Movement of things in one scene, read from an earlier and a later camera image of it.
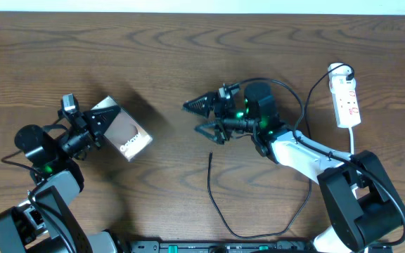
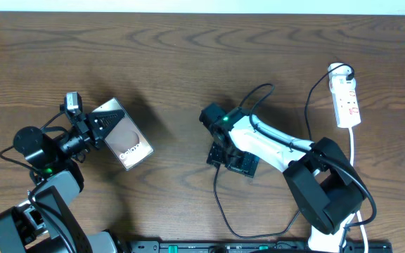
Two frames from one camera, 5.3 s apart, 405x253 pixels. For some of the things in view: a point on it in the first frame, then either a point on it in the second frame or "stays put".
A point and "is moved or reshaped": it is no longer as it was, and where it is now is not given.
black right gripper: [221, 105] -> [246, 167]
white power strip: [345, 101] stays put
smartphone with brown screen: [124, 132] is moved or reshaped
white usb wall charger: [340, 74] stays put
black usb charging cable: [302, 117] -> [309, 138]
